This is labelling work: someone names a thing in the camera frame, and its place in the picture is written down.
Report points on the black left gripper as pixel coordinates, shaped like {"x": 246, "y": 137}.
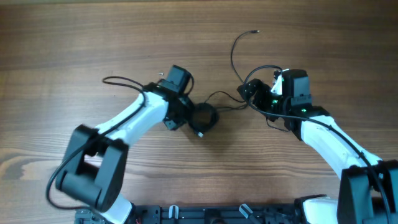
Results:
{"x": 173, "y": 126}

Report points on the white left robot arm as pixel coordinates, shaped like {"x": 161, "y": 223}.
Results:
{"x": 93, "y": 166}

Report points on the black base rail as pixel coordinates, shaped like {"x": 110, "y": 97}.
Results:
{"x": 267, "y": 214}

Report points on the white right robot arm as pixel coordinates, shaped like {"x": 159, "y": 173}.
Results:
{"x": 368, "y": 184}

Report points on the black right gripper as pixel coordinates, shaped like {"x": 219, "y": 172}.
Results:
{"x": 255, "y": 85}

